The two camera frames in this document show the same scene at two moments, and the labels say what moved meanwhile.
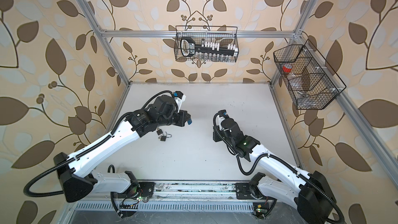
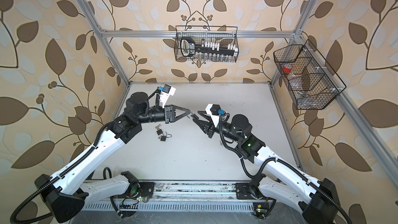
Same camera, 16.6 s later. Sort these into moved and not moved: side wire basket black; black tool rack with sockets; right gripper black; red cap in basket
Moved: right gripper black
Not moved: side wire basket black; black tool rack with sockets; red cap in basket
